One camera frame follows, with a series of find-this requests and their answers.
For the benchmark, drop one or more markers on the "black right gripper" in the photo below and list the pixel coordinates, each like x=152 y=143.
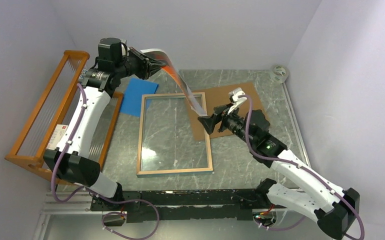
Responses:
x=220 y=114

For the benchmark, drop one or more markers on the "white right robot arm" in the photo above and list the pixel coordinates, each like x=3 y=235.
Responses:
x=333 y=208

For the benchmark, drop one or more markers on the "aluminium extrusion table rail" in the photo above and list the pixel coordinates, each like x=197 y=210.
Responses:
x=80 y=203

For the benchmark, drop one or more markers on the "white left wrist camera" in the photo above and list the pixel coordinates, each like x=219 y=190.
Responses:
x=124 y=49

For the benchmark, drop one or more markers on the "white medicine box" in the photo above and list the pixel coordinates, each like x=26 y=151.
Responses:
x=57 y=135

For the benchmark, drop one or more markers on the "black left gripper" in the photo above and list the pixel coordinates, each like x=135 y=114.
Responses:
x=147 y=65

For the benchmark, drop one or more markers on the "hot air balloon photo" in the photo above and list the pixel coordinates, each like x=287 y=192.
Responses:
x=170 y=69

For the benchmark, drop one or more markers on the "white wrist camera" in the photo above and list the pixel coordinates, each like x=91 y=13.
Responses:
x=124 y=49
x=237 y=98

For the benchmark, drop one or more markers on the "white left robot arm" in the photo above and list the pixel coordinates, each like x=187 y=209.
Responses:
x=69 y=160

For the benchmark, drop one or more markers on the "blue white round tin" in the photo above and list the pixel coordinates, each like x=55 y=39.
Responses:
x=82 y=75

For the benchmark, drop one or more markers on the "orange wooden rack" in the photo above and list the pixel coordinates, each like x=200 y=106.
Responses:
x=51 y=110

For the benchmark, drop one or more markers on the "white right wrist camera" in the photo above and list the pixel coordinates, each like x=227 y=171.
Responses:
x=237 y=98

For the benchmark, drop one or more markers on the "clear tape roll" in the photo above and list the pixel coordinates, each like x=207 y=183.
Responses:
x=279 y=73

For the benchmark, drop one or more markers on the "blue wooden picture frame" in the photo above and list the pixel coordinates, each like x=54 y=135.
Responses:
x=171 y=141

